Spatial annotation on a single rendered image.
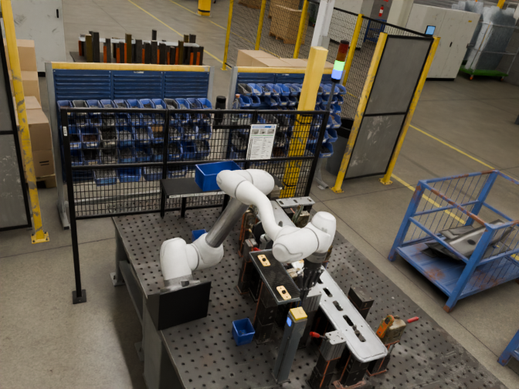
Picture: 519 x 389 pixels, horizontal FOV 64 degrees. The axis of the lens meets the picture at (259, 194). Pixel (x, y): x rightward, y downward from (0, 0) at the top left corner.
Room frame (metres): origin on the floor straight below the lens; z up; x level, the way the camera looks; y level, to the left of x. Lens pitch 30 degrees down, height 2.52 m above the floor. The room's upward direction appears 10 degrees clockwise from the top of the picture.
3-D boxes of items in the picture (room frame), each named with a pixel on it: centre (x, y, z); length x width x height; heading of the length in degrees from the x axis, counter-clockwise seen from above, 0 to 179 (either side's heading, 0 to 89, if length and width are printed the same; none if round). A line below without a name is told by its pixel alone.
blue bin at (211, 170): (2.63, 0.32, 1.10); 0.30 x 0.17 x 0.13; 126
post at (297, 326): (1.37, -0.27, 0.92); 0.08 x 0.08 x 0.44; 28
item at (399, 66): (5.11, -1.36, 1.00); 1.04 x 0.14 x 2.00; 125
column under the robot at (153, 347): (1.68, 0.34, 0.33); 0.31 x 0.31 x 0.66; 35
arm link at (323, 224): (1.36, -0.26, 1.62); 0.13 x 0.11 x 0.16; 138
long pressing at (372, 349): (1.94, -0.35, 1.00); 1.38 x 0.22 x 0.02; 28
